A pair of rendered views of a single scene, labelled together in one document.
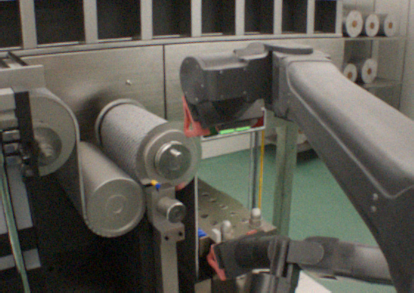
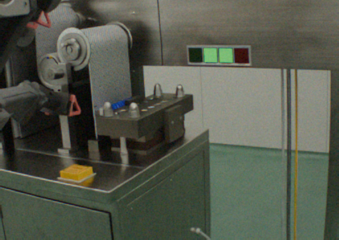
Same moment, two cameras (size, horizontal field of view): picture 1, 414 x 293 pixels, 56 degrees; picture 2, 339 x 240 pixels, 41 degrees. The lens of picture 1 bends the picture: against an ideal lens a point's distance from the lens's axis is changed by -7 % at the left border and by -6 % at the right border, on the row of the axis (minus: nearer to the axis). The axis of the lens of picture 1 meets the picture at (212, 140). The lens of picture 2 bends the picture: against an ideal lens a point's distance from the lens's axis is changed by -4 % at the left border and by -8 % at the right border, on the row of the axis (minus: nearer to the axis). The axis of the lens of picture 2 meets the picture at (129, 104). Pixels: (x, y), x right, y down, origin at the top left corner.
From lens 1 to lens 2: 1.51 m
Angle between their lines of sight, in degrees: 65
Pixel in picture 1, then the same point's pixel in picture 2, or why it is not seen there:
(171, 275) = (64, 120)
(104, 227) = (46, 81)
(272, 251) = not seen: hidden behind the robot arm
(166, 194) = (61, 67)
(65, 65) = (99, 0)
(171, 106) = (163, 33)
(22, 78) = not seen: hidden behind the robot
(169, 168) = (67, 53)
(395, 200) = not seen: outside the picture
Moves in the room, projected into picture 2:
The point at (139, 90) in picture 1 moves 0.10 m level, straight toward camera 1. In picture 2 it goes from (142, 19) to (120, 21)
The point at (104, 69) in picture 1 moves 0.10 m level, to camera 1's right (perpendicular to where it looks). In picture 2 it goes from (120, 3) to (130, 2)
